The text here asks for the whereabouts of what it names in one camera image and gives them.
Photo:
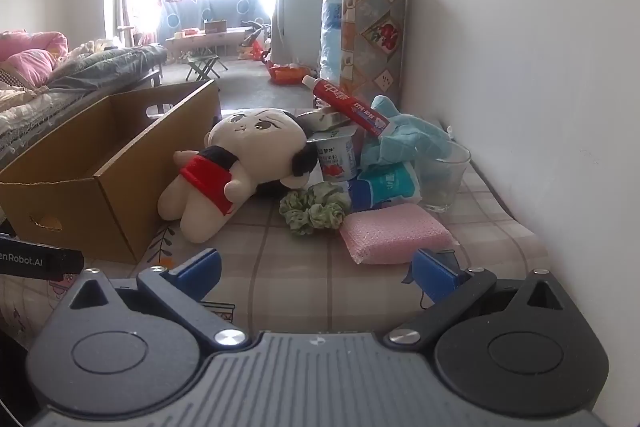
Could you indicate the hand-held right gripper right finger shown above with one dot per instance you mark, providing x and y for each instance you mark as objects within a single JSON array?
[{"x": 432, "y": 277}]

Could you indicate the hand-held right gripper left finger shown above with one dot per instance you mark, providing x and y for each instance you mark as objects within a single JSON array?
[{"x": 197, "y": 272}]

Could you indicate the pink sponge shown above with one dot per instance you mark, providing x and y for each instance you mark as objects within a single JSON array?
[{"x": 395, "y": 232}]

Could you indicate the brown cardboard box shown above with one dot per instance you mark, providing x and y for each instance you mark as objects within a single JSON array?
[{"x": 90, "y": 217}]

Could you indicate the blue white tissue pack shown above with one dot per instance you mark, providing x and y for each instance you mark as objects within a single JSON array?
[{"x": 385, "y": 187}]

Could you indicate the green fabric scrunchie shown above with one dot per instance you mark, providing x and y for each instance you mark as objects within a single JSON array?
[{"x": 310, "y": 212}]

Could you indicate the light blue towel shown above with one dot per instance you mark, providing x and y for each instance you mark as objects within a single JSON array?
[{"x": 400, "y": 132}]

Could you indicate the small packet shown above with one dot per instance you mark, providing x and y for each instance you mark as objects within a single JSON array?
[{"x": 320, "y": 121}]

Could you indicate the red toothpaste tube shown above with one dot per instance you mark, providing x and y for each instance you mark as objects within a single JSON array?
[{"x": 345, "y": 104}]

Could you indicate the clear drinking glass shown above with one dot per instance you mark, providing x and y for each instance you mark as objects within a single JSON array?
[{"x": 442, "y": 182}]

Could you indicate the checked tablecloth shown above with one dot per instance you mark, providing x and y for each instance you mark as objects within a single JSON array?
[{"x": 300, "y": 267}]

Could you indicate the bed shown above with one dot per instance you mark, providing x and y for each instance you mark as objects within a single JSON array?
[{"x": 30, "y": 122}]

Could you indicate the big-headed plush doll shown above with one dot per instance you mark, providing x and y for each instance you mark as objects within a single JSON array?
[{"x": 250, "y": 132}]

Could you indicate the white yogurt cup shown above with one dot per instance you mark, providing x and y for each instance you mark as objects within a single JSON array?
[{"x": 335, "y": 154}]

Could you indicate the pink quilt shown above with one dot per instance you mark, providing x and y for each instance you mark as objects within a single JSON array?
[{"x": 30, "y": 62}]

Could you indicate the grey blanket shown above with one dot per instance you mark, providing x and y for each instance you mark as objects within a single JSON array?
[{"x": 110, "y": 64}]

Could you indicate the folding stool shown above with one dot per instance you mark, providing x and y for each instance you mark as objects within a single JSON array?
[{"x": 202, "y": 59}]

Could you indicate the red basket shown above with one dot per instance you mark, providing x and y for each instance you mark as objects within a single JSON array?
[{"x": 287, "y": 77}]

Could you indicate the low wooden table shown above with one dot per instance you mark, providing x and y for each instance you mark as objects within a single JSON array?
[{"x": 210, "y": 39}]

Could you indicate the child's tricycle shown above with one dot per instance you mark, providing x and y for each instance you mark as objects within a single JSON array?
[{"x": 255, "y": 44}]

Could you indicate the small cardboard carton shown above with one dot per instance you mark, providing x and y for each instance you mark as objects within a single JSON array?
[{"x": 216, "y": 27}]

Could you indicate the blue water bottle pack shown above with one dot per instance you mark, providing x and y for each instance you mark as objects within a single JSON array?
[{"x": 330, "y": 32}]

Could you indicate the blue printed sheet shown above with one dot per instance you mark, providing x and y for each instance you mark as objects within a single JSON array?
[{"x": 225, "y": 7}]

